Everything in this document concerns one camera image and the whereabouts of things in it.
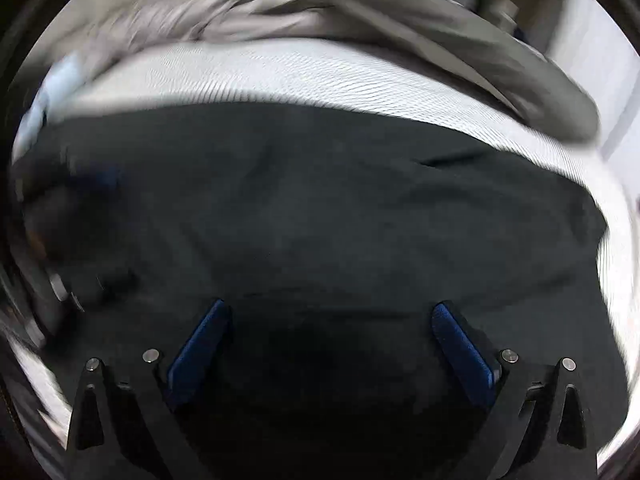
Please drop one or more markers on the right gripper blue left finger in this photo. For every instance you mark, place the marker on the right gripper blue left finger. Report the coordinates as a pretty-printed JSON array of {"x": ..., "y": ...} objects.
[{"x": 129, "y": 430}]

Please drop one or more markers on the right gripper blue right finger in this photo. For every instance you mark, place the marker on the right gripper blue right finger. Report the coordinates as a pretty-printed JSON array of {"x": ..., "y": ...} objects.
[{"x": 537, "y": 423}]

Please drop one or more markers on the black pants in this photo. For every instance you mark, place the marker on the black pants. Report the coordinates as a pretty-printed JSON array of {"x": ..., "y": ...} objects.
[{"x": 330, "y": 235}]

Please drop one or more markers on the light blue pillow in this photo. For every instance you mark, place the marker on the light blue pillow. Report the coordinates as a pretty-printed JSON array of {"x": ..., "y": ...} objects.
[{"x": 64, "y": 78}]

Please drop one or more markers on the white textured mattress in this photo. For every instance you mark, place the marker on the white textured mattress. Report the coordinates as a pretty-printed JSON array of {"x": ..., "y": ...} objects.
[{"x": 325, "y": 73}]

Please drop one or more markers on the grey crumpled duvet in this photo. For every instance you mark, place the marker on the grey crumpled duvet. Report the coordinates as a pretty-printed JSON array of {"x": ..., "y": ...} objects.
[{"x": 440, "y": 32}]

